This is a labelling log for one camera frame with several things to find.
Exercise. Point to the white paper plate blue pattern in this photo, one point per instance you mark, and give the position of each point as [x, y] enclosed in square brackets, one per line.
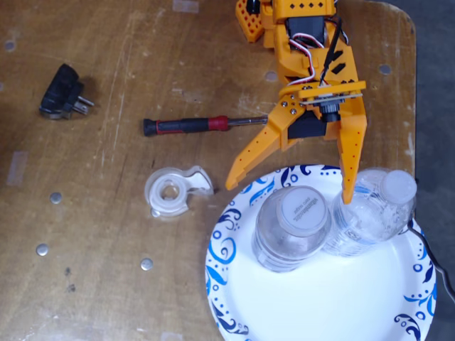
[320, 302]

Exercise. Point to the vitaminwater zero sugar bottle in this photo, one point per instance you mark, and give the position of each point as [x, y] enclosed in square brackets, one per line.
[302, 209]

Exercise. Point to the clear tape dispenser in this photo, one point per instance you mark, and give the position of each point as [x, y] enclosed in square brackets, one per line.
[157, 184]

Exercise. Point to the clear water bottle white cap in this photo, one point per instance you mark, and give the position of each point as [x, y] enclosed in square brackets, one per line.
[373, 220]

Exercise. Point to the black power plug adapter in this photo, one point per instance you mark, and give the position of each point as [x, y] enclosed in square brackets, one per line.
[60, 89]

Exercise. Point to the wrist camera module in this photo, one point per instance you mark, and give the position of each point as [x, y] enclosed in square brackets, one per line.
[330, 112]

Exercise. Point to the red black screwdriver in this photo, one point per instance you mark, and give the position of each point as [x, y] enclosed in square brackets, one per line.
[188, 125]

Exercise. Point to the round metal table disc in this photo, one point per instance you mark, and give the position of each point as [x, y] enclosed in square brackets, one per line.
[55, 197]
[271, 76]
[42, 249]
[10, 45]
[146, 264]
[384, 69]

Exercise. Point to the orange gripper black servo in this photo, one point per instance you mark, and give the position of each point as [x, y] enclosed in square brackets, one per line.
[305, 128]

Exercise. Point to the translucent tape strip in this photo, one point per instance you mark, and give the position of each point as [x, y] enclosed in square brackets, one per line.
[171, 336]
[186, 6]
[17, 167]

